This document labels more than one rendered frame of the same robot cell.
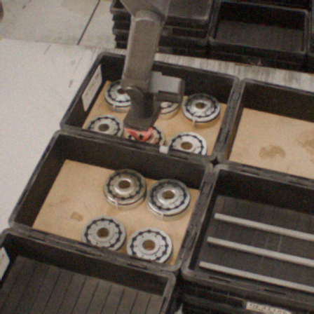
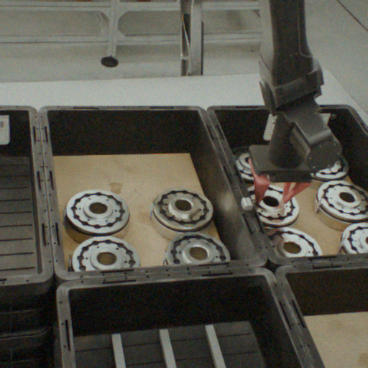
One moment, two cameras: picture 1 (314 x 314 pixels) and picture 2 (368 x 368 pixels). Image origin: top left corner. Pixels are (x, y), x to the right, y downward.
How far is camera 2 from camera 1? 75 cm
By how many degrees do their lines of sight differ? 36
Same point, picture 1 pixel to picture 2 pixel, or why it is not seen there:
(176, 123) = (327, 236)
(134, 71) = (265, 47)
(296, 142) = not seen: outside the picture
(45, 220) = (92, 163)
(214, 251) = (149, 350)
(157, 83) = (302, 113)
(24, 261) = (22, 164)
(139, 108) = (272, 142)
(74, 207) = (126, 182)
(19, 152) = not seen: hidden behind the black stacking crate
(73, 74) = not seen: hidden behind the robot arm
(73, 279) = (22, 214)
